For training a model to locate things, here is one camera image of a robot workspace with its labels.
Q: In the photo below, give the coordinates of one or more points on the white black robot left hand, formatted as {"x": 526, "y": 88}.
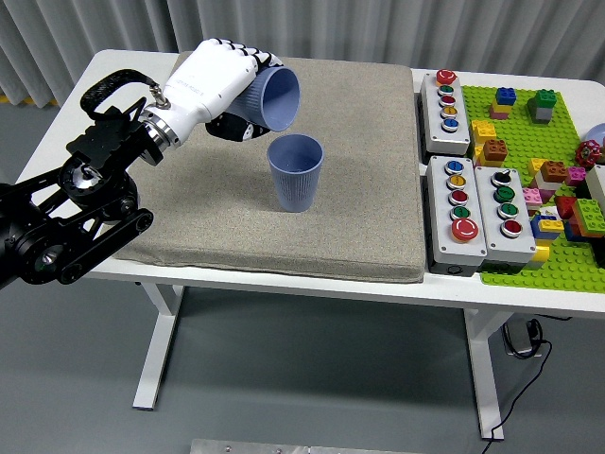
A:
{"x": 212, "y": 80}

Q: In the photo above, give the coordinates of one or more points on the blue ribbed plastic cup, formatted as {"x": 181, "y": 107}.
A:
{"x": 279, "y": 99}
{"x": 298, "y": 184}

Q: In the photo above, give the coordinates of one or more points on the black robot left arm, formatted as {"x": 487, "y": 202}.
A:
{"x": 71, "y": 227}

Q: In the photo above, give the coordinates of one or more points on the pale pleated curtain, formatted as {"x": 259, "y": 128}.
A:
{"x": 94, "y": 23}

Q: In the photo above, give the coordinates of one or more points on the grey-brown fabric mat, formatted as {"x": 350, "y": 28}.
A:
{"x": 331, "y": 142}

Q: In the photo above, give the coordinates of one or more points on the grey five-button control box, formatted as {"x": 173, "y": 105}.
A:
{"x": 442, "y": 213}
{"x": 437, "y": 134}

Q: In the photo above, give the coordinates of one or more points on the small yellow toy brick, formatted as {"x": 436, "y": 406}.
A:
{"x": 478, "y": 153}
{"x": 502, "y": 107}

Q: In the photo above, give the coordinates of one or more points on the pink toy brick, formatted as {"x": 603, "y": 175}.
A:
{"x": 497, "y": 114}
{"x": 575, "y": 176}
{"x": 531, "y": 195}

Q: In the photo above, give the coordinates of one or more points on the brown toy brick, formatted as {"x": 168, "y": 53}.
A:
{"x": 495, "y": 150}
{"x": 554, "y": 170}

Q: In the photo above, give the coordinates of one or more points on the grey four-button control box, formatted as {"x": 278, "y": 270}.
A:
{"x": 487, "y": 213}

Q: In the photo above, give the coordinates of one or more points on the green studded baseplate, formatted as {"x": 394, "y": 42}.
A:
{"x": 520, "y": 137}

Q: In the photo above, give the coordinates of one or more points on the white table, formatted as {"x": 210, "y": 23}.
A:
{"x": 449, "y": 288}

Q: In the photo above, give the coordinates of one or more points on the small green toy brick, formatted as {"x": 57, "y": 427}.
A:
{"x": 544, "y": 98}

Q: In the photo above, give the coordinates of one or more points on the grey toy brick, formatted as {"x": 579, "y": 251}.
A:
{"x": 543, "y": 115}

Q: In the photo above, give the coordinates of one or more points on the white toy brick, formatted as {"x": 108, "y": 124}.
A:
{"x": 548, "y": 184}

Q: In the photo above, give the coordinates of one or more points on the blue and yellow toy brick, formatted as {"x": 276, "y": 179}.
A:
{"x": 543, "y": 229}

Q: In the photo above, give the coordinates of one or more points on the red toy brick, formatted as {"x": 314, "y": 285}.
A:
{"x": 565, "y": 206}

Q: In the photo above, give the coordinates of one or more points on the red valve handwheel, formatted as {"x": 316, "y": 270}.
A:
{"x": 588, "y": 153}

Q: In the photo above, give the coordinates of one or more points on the pale blue bowl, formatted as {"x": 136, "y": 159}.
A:
{"x": 598, "y": 134}

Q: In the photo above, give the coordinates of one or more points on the grey power adapter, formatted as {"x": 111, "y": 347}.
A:
{"x": 517, "y": 336}

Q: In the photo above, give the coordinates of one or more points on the large green toy brick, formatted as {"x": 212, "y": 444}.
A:
{"x": 588, "y": 215}

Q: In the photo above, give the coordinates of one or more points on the white box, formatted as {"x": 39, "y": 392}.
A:
{"x": 598, "y": 186}

